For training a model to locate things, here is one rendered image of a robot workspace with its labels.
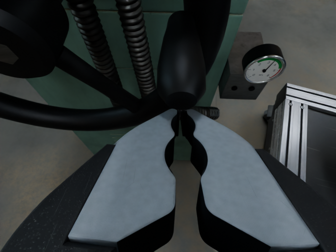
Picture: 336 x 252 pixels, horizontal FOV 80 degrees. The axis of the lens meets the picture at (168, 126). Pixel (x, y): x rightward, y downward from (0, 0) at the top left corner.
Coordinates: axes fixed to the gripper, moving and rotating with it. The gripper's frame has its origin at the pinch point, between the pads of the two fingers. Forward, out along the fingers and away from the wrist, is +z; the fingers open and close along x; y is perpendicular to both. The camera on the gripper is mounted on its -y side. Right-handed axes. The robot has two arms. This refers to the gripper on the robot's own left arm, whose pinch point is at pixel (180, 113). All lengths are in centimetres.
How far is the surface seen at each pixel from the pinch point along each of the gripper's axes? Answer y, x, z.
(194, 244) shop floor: 75, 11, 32
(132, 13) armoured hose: -4.4, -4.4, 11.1
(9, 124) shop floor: 49, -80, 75
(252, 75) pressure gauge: 4.8, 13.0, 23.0
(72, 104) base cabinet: 19, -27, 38
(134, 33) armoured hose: -2.6, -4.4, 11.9
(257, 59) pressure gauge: 1.7, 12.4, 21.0
